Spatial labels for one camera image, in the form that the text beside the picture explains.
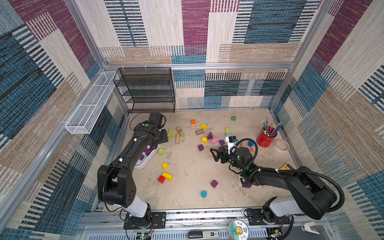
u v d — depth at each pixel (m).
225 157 0.77
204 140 1.01
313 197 0.43
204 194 0.81
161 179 0.85
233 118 1.14
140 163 0.87
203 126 1.11
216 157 0.78
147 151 0.94
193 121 1.14
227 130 1.08
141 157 0.94
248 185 0.85
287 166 0.90
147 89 1.09
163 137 0.78
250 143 0.98
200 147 0.98
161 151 0.96
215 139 1.02
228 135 1.04
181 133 1.05
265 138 0.92
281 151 0.97
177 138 1.05
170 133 1.06
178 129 1.06
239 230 0.64
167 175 0.86
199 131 1.08
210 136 1.03
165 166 0.91
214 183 0.83
